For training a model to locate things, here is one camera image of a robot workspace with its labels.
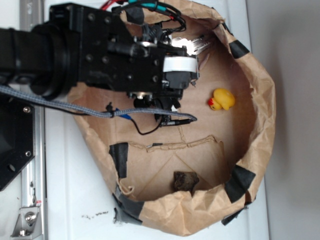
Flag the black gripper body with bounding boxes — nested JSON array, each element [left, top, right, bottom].
[[48, 2, 188, 126]]

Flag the white padded gripper finger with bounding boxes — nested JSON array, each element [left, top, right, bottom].
[[163, 56, 198, 73]]

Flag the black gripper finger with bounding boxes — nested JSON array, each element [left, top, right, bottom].
[[162, 71, 199, 90]]

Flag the silver keys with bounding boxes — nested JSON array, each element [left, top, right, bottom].
[[171, 35, 213, 56]]

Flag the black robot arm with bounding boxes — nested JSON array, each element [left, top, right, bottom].
[[0, 0, 199, 126]]

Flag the yellow rubber duck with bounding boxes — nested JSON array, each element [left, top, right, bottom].
[[207, 88, 236, 111]]

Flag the brown paper bag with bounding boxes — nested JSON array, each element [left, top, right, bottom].
[[75, 0, 276, 236]]

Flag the dark brown rock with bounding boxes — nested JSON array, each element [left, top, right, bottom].
[[173, 171, 200, 193]]

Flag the thin black wire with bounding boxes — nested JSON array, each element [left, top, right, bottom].
[[105, 101, 171, 136]]

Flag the grey braided cable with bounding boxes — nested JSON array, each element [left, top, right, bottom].
[[0, 84, 198, 123]]

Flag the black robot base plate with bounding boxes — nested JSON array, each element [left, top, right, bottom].
[[0, 95, 34, 191]]

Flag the aluminium rail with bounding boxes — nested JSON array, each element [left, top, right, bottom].
[[19, 0, 48, 240]]

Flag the silver corner bracket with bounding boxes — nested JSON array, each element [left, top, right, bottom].
[[10, 206, 42, 240]]

